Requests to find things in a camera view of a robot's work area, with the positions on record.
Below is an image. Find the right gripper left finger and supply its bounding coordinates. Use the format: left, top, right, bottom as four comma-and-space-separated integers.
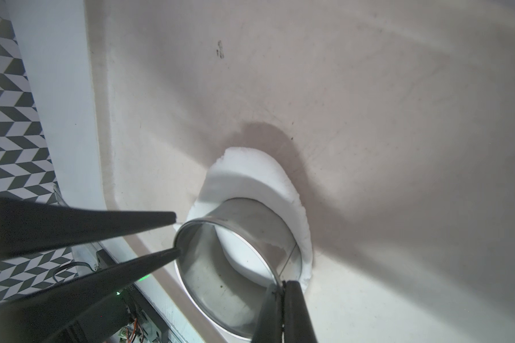
251, 284, 283, 343

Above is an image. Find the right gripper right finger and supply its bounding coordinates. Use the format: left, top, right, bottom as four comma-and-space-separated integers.
283, 281, 318, 343

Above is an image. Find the white dough ball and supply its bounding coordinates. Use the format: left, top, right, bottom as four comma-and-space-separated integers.
186, 147, 313, 291

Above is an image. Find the beige plastic tray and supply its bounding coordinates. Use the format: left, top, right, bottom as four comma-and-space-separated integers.
84, 1, 515, 342

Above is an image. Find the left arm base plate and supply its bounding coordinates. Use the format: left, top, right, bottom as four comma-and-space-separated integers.
95, 248, 173, 343

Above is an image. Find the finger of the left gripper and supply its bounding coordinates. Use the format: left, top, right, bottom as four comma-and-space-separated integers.
0, 248, 181, 342
0, 197, 177, 261

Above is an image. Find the round metal cutter ring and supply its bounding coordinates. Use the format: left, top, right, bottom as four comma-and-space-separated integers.
172, 196, 303, 340

